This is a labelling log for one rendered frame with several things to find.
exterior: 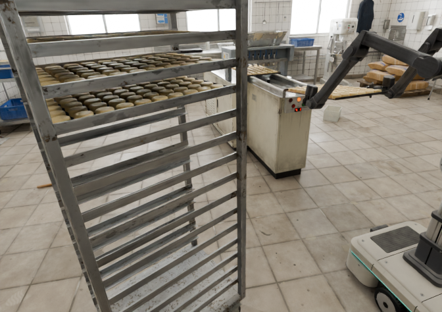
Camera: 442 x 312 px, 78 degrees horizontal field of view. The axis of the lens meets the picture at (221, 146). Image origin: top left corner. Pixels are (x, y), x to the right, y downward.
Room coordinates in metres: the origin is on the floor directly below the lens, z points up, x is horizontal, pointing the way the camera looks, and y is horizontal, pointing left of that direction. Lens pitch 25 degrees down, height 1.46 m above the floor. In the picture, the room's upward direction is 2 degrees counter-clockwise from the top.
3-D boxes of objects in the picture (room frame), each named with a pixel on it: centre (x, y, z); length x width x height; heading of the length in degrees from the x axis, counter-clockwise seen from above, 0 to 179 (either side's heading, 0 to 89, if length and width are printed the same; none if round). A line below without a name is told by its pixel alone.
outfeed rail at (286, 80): (3.27, -0.54, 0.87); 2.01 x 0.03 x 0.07; 16
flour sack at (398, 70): (5.26, -3.64, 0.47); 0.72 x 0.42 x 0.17; 105
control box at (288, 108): (2.29, -0.68, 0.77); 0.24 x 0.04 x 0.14; 106
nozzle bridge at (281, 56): (3.12, -0.43, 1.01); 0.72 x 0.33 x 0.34; 106
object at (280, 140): (2.63, -0.58, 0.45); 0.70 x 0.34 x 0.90; 16
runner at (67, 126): (0.80, 0.18, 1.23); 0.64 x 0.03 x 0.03; 128
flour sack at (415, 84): (5.25, -3.68, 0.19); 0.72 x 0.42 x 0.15; 104
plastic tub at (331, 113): (3.98, -1.74, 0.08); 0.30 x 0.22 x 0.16; 149
